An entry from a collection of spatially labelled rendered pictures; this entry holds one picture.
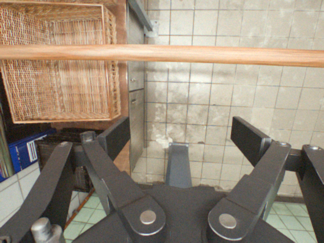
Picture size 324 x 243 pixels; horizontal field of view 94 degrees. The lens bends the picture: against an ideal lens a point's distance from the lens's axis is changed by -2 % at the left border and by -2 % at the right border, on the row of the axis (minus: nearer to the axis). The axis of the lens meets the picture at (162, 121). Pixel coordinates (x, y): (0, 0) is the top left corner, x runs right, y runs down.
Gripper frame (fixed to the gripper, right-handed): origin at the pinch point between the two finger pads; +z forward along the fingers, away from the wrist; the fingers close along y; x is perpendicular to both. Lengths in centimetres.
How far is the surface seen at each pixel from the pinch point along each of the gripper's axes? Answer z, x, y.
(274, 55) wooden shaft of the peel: 12.7, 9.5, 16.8
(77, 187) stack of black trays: 49, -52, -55
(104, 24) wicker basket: 62, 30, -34
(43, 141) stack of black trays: 49, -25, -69
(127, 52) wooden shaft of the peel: 12.9, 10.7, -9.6
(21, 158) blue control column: 49, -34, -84
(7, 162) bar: 17, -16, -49
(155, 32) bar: 134, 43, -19
